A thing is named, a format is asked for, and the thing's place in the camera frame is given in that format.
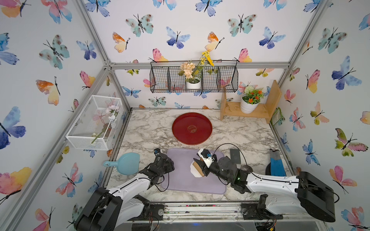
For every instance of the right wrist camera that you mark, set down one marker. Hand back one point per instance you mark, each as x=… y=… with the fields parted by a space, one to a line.
x=207 y=157

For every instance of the red round tray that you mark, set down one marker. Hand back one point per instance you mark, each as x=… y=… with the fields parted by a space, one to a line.
x=192 y=128

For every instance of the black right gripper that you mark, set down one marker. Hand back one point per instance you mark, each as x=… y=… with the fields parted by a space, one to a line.
x=202 y=165

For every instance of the black handled strainer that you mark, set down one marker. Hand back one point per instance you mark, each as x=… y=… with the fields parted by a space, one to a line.
x=235 y=156

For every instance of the blue rubber glove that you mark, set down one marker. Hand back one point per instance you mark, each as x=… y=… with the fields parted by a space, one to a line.
x=275 y=167

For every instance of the pink artificial flower stem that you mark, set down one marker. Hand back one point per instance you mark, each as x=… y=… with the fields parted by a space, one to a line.
x=108 y=119

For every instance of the black wire wall basket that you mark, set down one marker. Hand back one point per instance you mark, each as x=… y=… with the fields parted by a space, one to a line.
x=172 y=77

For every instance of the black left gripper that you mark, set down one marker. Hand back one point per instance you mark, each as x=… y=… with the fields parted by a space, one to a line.
x=170 y=165

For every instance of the wooden shelf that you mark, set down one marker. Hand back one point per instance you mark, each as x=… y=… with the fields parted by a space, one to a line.
x=265 y=111

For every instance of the green paper packet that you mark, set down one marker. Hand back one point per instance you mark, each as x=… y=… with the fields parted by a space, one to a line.
x=277 y=117

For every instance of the white pot with flowers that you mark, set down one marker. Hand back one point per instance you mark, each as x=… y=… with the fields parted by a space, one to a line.
x=193 y=72

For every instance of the white ribbed flower pot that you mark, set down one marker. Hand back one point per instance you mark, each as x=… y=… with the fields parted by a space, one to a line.
x=248 y=105

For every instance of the orange flower plant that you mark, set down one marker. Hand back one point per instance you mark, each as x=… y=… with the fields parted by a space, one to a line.
x=252 y=96

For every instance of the white mesh wall basket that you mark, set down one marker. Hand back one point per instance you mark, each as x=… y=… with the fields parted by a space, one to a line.
x=87 y=123

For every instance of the white dough piece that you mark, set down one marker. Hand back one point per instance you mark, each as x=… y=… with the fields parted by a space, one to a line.
x=194 y=172

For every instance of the teal plastic scoop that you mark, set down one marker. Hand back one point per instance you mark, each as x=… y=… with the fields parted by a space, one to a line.
x=127 y=164

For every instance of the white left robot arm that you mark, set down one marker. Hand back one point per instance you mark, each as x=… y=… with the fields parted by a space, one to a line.
x=107 y=209

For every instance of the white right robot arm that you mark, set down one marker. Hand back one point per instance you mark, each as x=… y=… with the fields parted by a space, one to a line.
x=279 y=195

